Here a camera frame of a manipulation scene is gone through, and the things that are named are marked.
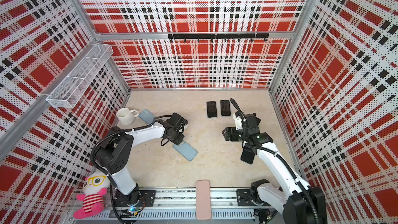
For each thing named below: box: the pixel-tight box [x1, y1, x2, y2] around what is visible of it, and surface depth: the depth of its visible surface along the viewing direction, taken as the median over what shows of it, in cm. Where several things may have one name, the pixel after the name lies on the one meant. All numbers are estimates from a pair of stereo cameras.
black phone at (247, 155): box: [240, 145, 255, 165], surface depth 88 cm
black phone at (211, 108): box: [206, 101, 218, 118], surface depth 113 cm
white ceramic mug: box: [116, 107, 140, 125], surface depth 101 cm
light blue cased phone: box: [173, 140, 198, 162], surface depth 91 cm
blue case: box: [138, 108, 156, 125], surface depth 109 cm
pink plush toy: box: [73, 171, 110, 219], surface depth 72 cm
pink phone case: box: [195, 179, 212, 221], surface depth 74 cm
